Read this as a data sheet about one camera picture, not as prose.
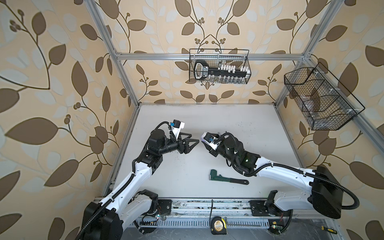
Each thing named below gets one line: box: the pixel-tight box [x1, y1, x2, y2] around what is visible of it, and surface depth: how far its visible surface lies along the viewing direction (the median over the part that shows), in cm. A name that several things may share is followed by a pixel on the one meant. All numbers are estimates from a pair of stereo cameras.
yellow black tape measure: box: [211, 216, 228, 235], surface depth 68 cm
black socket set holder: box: [194, 60, 251, 84], surface depth 86 cm
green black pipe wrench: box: [209, 169, 249, 185], surface depth 85 cm
